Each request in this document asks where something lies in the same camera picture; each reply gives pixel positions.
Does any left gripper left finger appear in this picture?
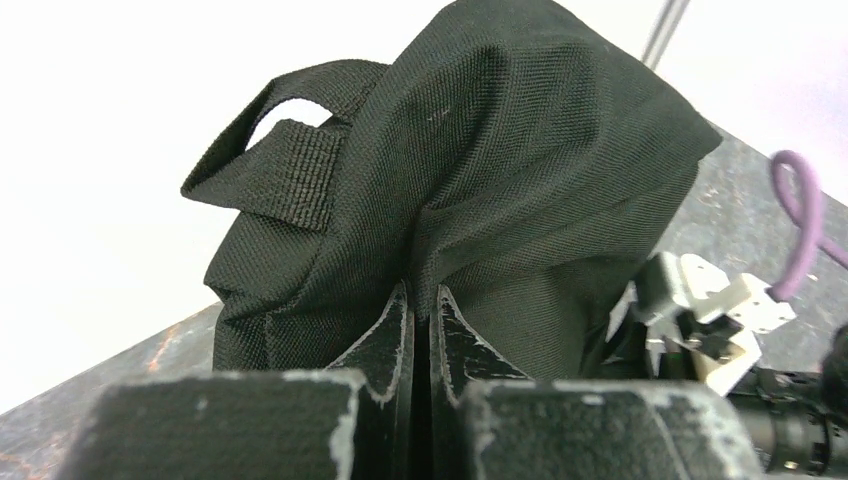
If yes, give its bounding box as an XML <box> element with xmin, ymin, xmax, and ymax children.
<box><xmin>58</xmin><ymin>285</ymin><xmax>414</xmax><ymax>479</ymax></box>

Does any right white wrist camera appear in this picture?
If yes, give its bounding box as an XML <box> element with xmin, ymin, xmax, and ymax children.
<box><xmin>605</xmin><ymin>252</ymin><xmax>796</xmax><ymax>396</ymax></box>

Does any black student backpack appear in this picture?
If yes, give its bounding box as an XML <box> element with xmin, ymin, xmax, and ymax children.
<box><xmin>181</xmin><ymin>1</ymin><xmax>722</xmax><ymax>380</ymax></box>

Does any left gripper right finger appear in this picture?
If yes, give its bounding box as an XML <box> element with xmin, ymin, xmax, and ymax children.
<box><xmin>430</xmin><ymin>287</ymin><xmax>762</xmax><ymax>479</ymax></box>

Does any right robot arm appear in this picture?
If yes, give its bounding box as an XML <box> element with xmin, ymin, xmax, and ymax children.
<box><xmin>727</xmin><ymin>326</ymin><xmax>847</xmax><ymax>479</ymax></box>

